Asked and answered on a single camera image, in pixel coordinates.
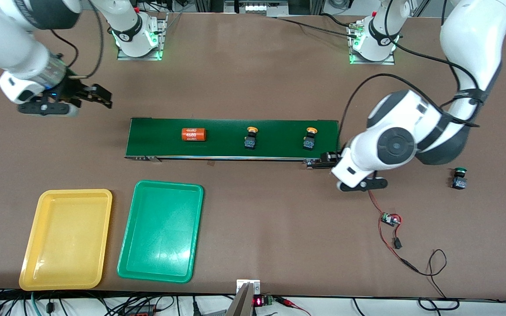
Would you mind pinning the green plastic tray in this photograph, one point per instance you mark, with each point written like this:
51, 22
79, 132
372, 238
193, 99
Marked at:
160, 232

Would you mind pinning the small black circuit board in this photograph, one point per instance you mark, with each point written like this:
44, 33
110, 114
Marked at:
389, 218

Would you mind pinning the red LED display module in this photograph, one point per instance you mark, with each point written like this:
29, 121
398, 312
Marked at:
259, 301

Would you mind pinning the grey metal pole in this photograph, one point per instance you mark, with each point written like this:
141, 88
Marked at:
240, 305

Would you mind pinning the green push button red indicator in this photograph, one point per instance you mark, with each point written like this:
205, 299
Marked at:
459, 182

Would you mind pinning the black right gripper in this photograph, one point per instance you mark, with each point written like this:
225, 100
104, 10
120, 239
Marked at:
76, 90

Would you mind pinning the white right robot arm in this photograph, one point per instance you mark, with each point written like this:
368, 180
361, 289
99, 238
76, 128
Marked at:
7, 44

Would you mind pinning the orange 4680 battery cylinder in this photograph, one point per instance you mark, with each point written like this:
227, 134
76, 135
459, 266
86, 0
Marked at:
193, 134

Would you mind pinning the red clip lead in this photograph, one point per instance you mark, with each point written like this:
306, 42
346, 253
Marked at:
286, 302

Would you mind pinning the black power strip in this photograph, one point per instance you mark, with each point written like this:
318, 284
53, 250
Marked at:
141, 312

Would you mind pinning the yellow plastic tray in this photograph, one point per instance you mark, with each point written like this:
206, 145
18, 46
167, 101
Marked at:
66, 239

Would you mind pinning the yellow push button switch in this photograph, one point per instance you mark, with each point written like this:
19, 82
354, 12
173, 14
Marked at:
250, 142
309, 142

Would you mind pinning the white bracket plate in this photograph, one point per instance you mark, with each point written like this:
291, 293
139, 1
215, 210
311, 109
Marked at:
255, 284

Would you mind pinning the green belt conveyor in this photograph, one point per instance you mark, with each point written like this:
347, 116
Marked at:
156, 138

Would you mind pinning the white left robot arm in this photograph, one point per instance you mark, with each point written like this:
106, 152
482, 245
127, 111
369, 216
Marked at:
411, 118

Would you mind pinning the aluminium frame rack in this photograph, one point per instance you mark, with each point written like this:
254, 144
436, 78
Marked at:
257, 8

